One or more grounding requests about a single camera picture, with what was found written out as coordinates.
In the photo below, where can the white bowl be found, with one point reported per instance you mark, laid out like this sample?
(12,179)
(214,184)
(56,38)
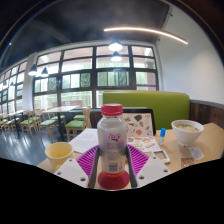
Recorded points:
(187,133)

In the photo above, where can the clear red-capped drink bottle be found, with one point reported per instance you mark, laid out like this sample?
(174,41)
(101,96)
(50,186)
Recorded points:
(112,143)

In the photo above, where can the pale yellow mug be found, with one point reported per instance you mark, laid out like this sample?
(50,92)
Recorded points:
(58,153)

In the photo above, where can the green upholstered bench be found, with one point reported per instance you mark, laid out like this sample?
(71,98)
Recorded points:
(166,106)

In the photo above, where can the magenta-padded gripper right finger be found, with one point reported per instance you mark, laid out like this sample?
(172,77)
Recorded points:
(151,171)

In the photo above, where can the group of pendant lamps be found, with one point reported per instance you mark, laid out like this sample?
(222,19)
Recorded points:
(115,46)

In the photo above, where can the white paper sheets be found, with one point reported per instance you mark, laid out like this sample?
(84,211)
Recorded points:
(85,140)

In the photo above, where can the group of green-seated wooden chairs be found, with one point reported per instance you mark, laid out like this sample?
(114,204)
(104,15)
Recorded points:
(48,122)

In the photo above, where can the small reddish packet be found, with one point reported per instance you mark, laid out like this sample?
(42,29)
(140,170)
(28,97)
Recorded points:
(187,162)

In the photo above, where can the sticker-covered black laptop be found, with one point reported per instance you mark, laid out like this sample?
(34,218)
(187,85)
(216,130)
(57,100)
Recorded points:
(140,121)

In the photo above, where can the small blue-capped bottle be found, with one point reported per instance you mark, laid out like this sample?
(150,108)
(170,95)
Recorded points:
(162,136)

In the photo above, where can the wooden dining table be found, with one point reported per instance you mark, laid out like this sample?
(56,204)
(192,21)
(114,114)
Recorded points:
(15,113)
(61,109)

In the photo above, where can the sticker sheet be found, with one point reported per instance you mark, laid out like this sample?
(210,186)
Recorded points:
(143,143)

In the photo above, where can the small white flat device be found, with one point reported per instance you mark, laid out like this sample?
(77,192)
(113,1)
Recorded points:
(161,156)

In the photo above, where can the long curved linear light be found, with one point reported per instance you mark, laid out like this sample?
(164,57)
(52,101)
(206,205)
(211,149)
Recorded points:
(150,31)

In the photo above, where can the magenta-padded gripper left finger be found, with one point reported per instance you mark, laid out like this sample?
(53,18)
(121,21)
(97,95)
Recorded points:
(71,173)

